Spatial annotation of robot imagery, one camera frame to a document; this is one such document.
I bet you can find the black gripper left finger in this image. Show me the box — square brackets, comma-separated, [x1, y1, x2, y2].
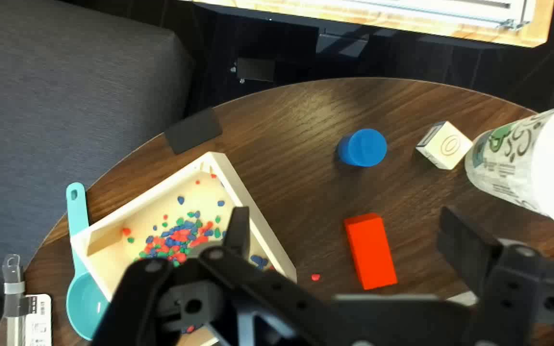
[90, 206, 330, 346]

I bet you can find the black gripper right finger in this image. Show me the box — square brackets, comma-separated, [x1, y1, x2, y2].
[436, 206, 554, 346]

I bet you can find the multicoloured beads pile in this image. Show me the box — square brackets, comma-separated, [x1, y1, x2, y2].
[119, 175, 234, 267]

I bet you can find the pale wooden tray box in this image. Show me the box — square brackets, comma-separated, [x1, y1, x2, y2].
[69, 150, 300, 346]

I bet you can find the teal plastic scoop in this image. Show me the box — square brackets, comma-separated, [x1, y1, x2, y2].
[63, 181, 111, 342]

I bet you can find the swirl print paper cup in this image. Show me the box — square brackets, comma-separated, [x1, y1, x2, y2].
[463, 94, 554, 237]

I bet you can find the orange block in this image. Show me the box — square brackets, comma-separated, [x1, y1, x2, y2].
[342, 212, 400, 292]

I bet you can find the round dark wood table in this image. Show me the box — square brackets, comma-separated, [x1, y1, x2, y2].
[23, 75, 554, 346]

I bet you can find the white spiral print cube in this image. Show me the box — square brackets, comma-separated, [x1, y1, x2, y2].
[413, 119, 475, 173]

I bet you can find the black tape patch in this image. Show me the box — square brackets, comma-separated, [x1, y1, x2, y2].
[163, 108, 223, 156]

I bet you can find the wood framed board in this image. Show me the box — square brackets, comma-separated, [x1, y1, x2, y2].
[182, 0, 554, 50]

